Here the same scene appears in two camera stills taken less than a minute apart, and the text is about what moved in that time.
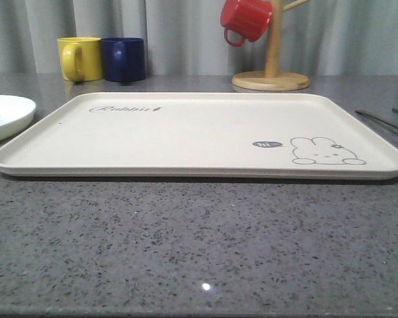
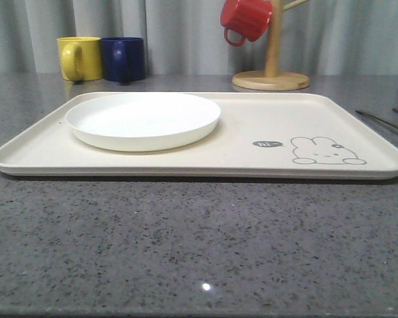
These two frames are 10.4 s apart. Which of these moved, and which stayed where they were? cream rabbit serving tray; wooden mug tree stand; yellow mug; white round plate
Moved: white round plate
Stayed: cream rabbit serving tray; wooden mug tree stand; yellow mug
